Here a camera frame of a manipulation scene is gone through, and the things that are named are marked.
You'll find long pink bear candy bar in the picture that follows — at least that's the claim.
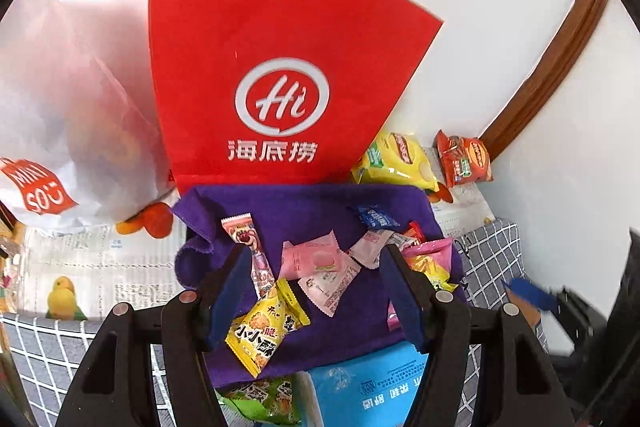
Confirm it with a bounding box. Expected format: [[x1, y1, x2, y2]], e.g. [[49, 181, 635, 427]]
[[221, 212, 276, 299]]

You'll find white Miniso plastic bag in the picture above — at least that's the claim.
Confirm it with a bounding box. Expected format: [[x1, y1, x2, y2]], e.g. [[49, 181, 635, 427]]
[[1, 0, 172, 232]]

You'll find white pink small packet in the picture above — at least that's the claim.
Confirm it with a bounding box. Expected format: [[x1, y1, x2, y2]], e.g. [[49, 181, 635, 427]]
[[298, 254, 361, 317]]

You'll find blue tissue box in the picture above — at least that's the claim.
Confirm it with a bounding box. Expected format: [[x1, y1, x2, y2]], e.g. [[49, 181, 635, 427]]
[[294, 341, 427, 427]]

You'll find blue small snack packet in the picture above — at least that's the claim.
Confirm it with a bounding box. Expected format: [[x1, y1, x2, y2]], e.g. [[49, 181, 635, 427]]
[[349, 205, 400, 230]]

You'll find pink peach snack packet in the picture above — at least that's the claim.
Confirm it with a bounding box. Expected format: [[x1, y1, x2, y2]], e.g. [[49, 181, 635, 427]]
[[279, 231, 343, 281]]

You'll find green rice cracker packet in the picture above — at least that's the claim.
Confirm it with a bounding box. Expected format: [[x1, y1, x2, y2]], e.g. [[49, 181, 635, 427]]
[[217, 376, 302, 426]]

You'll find yellow chips bag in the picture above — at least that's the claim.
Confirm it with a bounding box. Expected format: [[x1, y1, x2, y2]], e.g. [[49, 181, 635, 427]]
[[352, 131, 438, 192]]

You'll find brown wooden door frame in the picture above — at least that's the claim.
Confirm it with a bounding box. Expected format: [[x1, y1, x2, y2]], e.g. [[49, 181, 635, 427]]
[[480, 0, 608, 159]]

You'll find grey checked blanket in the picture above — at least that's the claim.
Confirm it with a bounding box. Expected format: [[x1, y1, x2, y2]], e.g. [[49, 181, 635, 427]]
[[2, 219, 525, 426]]

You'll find small red snack packet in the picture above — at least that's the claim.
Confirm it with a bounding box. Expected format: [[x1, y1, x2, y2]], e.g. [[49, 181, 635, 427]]
[[404, 221, 426, 244]]

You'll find pink yellow snack packet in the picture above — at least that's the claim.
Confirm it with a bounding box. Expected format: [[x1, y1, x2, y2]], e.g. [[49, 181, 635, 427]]
[[387, 236, 459, 333]]

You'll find red paper shopping bag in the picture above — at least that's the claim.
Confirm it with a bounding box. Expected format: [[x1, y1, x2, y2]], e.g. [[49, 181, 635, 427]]
[[148, 0, 442, 192]]

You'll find yellow rice cracker packet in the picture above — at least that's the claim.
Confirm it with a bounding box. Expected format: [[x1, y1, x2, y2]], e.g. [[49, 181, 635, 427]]
[[224, 279, 310, 377]]

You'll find orange red chips bag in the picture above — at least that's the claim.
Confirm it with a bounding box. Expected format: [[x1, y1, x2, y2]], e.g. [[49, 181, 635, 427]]
[[435, 130, 494, 187]]

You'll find purple towel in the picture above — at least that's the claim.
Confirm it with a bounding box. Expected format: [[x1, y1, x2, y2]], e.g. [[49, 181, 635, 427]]
[[172, 184, 442, 388]]

